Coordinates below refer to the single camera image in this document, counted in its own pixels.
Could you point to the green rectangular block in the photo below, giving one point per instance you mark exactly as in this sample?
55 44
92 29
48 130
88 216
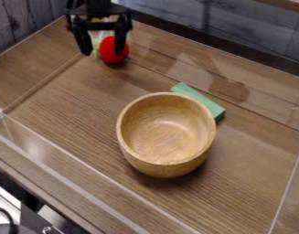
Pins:
216 110

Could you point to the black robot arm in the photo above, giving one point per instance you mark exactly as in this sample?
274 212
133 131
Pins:
95 7

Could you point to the red plush fruit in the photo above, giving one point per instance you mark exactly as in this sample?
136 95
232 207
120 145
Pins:
103 50

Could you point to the black metal bracket with screw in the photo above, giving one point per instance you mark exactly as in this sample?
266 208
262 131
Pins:
47 222

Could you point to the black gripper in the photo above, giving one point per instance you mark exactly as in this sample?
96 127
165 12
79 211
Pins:
115 18

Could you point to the wooden bowl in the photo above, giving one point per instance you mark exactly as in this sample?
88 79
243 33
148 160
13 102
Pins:
165 131

